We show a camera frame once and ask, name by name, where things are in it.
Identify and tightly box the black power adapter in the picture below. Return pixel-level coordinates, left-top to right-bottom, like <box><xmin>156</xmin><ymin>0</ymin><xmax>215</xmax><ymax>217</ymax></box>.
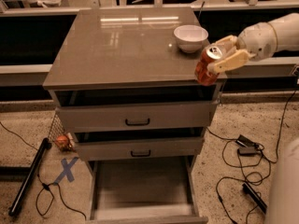
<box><xmin>235</xmin><ymin>134</ymin><xmax>257</xmax><ymax>156</ymax></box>

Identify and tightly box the white ceramic bowl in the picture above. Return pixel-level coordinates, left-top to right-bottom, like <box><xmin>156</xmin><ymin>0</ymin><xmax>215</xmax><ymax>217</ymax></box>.
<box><xmin>174</xmin><ymin>25</ymin><xmax>208</xmax><ymax>53</ymax></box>

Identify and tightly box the blue tape cross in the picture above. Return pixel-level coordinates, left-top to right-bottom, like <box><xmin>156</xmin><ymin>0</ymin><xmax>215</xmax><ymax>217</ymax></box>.
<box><xmin>54</xmin><ymin>157</ymin><xmax>78</xmax><ymax>184</ymax></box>

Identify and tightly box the black bar on floor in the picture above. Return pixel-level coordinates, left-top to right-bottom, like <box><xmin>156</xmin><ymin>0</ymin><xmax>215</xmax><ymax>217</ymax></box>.
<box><xmin>8</xmin><ymin>138</ymin><xmax>51</xmax><ymax>217</ymax></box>

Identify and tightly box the grey open bottom drawer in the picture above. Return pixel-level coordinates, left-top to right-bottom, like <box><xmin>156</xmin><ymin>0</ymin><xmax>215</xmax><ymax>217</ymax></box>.
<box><xmin>86</xmin><ymin>157</ymin><xmax>208</xmax><ymax>224</ymax></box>

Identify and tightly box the grey window ledge rail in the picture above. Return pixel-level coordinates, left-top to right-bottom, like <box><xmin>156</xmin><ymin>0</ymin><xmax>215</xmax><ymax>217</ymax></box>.
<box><xmin>0</xmin><ymin>57</ymin><xmax>299</xmax><ymax>87</ymax></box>

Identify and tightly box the grey drawer cabinet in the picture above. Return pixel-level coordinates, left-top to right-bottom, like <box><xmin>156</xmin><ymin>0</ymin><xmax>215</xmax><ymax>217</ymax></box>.
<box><xmin>42</xmin><ymin>7</ymin><xmax>228</xmax><ymax>224</ymax></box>

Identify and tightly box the grey middle drawer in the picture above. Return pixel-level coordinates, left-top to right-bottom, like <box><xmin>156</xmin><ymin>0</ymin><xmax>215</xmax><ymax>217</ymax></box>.
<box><xmin>75</xmin><ymin>137</ymin><xmax>204</xmax><ymax>161</ymax></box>

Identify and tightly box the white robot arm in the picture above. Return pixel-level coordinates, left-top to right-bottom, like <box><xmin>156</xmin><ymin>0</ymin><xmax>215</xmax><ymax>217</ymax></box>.
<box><xmin>207</xmin><ymin>13</ymin><xmax>299</xmax><ymax>224</ymax></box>

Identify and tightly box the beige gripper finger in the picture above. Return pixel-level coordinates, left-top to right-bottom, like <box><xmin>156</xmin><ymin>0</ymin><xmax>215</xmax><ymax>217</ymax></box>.
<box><xmin>207</xmin><ymin>49</ymin><xmax>253</xmax><ymax>74</ymax></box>
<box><xmin>211</xmin><ymin>35</ymin><xmax>237</xmax><ymax>55</ymax></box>

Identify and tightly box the grey top drawer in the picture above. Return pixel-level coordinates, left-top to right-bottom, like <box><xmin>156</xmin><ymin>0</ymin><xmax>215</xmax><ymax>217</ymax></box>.
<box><xmin>56</xmin><ymin>102</ymin><xmax>217</xmax><ymax>133</ymax></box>

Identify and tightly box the orange ball in mesh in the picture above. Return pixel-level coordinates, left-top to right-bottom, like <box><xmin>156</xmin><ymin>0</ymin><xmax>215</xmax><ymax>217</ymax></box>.
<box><xmin>54</xmin><ymin>135</ymin><xmax>69</xmax><ymax>151</ymax></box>

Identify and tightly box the red coke can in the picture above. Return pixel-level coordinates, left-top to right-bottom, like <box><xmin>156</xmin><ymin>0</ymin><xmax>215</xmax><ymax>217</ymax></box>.
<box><xmin>195</xmin><ymin>45</ymin><xmax>225</xmax><ymax>86</ymax></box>

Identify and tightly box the black stand leg right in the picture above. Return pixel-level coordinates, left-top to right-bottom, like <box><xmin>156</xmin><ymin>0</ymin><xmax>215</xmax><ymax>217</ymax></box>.
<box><xmin>242</xmin><ymin>182</ymin><xmax>267</xmax><ymax>214</ymax></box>

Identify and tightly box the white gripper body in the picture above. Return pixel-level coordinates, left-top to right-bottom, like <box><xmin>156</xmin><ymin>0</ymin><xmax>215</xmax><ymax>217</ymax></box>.
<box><xmin>236</xmin><ymin>22</ymin><xmax>278</xmax><ymax>62</ymax></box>

